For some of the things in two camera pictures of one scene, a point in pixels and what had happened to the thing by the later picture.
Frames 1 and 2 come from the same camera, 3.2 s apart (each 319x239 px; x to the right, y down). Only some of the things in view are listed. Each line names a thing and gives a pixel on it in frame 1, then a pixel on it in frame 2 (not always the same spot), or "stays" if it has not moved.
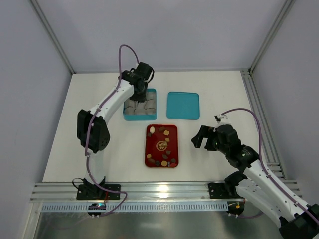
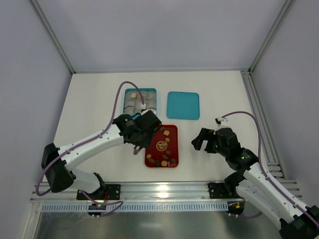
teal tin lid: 183,105 stays
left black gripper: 140,93 → 139,143
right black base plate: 218,190 stays
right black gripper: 209,138 stays
